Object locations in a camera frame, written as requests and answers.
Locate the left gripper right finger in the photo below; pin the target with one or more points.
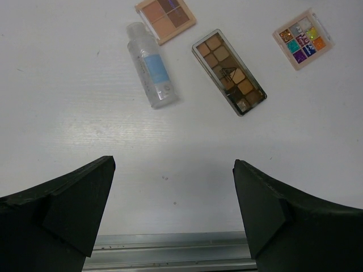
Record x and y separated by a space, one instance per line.
290 230

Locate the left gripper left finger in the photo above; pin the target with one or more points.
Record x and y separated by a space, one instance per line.
53 226

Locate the brown long eyeshadow palette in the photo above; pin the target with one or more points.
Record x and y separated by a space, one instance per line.
228 72

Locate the clear bottle blue label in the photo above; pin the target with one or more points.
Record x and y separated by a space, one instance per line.
147 59

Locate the colourful square eyeshadow palette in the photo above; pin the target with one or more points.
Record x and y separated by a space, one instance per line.
303 39

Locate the peach four-pan palette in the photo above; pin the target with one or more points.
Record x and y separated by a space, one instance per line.
166 18

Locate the aluminium rail frame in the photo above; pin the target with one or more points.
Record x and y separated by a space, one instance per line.
208 251

